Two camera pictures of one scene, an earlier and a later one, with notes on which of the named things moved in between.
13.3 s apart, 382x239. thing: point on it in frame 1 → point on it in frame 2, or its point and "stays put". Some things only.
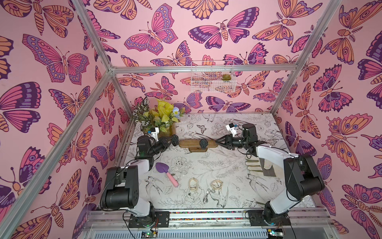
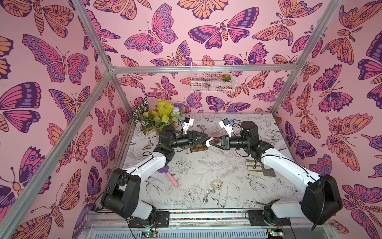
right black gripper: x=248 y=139 stays put
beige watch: x=217 y=183 stays put
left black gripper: x=162 y=143 → x=191 y=137
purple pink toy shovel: x=162 y=168 stays put
